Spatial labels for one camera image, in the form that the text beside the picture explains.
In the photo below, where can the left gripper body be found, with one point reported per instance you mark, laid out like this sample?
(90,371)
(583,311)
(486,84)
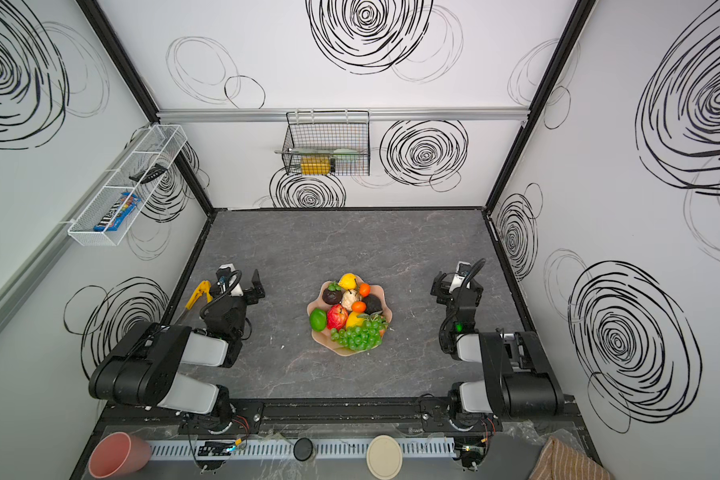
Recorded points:
(240,293)

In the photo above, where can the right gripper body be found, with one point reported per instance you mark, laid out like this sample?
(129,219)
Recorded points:
(456,291)

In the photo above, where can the dark fake avocado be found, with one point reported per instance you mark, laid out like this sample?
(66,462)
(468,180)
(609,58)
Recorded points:
(373,304)

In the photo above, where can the green fake lime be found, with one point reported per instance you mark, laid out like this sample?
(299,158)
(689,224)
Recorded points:
(318,320)

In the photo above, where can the green fake grapes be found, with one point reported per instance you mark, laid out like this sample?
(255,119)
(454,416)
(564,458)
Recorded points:
(368,335)

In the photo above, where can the yellow fake lemon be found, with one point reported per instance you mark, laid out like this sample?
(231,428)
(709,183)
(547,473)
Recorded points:
(355,319)

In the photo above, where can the small yellow fake pear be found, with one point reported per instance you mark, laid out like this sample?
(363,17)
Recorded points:
(348,281)

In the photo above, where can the dark fake mangosteen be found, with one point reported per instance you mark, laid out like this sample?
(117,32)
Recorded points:
(332,294)

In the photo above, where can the pink scalloped fruit bowl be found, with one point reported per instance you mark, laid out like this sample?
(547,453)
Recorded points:
(323,337)

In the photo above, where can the red fake apple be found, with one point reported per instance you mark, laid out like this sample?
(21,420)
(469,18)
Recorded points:
(337,317)

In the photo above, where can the beige fake pear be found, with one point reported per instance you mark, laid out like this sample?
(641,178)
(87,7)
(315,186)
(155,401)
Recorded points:
(349,298)

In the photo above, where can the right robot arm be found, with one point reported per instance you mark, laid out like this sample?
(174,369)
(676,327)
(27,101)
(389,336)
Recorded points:
(517,377)

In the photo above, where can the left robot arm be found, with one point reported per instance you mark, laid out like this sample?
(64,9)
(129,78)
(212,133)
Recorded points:
(142,370)

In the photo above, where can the yellow kitchen tongs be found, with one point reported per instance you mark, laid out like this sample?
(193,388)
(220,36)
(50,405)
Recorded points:
(201,291)

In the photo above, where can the blue candy packet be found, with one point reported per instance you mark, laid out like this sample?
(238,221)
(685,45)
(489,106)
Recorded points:
(118,212)

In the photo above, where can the black round cap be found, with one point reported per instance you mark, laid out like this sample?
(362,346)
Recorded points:
(303,449)

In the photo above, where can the black remote control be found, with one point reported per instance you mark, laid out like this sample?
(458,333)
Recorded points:
(148,175)

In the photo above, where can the yellow sponge in basket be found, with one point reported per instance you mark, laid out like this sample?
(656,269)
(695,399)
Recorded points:
(314,165)

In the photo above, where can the pink plastic cup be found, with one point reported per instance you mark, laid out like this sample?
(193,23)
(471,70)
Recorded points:
(119,454)

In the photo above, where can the cream round lid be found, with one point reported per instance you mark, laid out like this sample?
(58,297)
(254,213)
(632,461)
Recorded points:
(384,457)

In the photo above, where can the striped brown cloth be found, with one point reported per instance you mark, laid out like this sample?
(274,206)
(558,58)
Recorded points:
(559,461)

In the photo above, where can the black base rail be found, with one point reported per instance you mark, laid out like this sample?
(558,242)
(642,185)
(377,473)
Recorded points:
(422,413)

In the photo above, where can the white cable duct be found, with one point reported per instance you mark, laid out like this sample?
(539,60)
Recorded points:
(284,449)

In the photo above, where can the black wire wall basket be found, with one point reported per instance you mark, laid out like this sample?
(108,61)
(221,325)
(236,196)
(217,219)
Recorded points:
(342,134)

